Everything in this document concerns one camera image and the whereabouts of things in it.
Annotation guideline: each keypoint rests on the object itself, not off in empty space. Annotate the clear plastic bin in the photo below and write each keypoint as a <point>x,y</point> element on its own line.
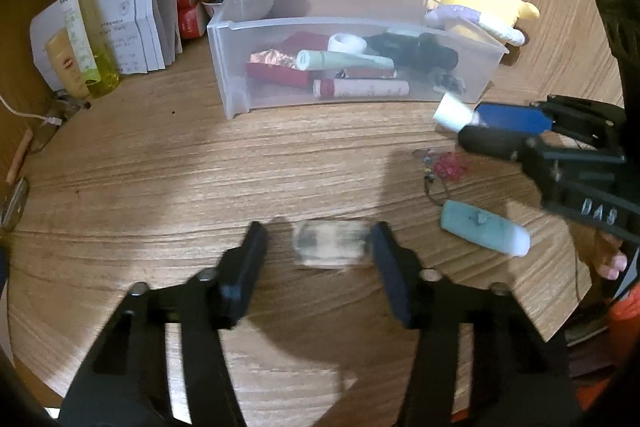
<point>280,99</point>

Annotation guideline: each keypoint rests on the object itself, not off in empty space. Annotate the black bottle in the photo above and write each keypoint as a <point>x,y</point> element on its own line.
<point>415,52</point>

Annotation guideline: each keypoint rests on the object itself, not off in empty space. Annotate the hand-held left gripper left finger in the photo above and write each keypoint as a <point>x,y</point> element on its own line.
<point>245,272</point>

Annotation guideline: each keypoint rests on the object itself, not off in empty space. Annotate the small clear jar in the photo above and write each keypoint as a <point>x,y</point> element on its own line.
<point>330,242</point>

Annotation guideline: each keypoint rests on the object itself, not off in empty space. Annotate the wooden stick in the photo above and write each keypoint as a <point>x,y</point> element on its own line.
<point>19,157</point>

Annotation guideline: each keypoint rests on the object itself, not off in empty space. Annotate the orange object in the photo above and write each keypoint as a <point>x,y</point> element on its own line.
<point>627,312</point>

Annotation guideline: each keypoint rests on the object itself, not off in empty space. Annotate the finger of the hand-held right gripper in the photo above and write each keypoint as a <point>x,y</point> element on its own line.
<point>490,141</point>
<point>515,117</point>

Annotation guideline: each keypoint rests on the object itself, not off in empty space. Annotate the pale green tube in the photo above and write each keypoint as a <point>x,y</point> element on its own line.
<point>340,59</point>

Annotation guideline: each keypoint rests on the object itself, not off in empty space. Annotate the teal tube white cap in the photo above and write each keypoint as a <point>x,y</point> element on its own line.
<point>480,227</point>

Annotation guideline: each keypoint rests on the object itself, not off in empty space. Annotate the small white tube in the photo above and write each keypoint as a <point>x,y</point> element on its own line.
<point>452,112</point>

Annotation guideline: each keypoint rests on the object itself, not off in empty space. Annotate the white tape roll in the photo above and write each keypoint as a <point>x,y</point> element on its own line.
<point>342,43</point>

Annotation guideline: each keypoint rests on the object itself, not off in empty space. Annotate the person's right hand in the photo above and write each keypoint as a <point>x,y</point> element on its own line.
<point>607,259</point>

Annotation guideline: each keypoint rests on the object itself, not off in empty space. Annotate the pile of papers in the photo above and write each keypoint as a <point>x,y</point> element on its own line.
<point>130,17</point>

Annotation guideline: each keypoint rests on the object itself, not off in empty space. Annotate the small dark trinket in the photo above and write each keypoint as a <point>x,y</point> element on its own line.
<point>447,82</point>

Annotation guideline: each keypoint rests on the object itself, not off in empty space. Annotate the clear round lens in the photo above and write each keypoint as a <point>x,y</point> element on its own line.
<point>14,207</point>

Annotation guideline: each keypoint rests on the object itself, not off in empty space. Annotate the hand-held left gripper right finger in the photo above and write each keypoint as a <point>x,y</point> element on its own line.
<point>395,287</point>

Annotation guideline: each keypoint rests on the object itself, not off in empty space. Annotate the red box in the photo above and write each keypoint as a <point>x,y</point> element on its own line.
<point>192,17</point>

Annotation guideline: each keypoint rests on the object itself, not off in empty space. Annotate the green spray bottle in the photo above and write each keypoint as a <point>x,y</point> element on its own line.
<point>95,57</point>

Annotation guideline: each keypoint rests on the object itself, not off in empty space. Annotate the red foil packet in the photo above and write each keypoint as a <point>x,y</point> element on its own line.
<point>305,41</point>

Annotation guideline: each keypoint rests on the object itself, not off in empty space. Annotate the white tube red cap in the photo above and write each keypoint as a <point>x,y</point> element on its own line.
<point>365,88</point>

